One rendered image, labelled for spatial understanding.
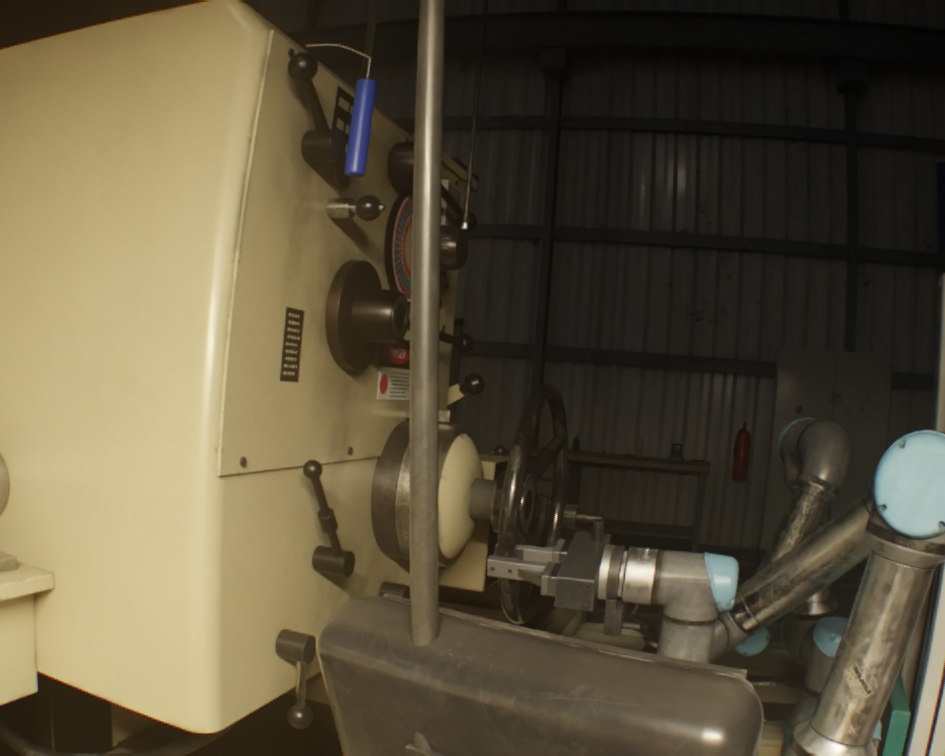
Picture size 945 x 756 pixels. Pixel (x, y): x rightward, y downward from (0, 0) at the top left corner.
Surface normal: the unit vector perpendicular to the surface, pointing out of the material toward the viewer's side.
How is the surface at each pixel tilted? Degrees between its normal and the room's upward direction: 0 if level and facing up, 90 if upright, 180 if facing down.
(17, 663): 90
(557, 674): 25
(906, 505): 82
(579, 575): 19
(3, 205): 90
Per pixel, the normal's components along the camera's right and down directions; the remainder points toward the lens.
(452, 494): 0.69, -0.06
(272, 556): 0.95, 0.07
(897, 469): -0.56, -0.19
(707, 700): -0.10, -0.96
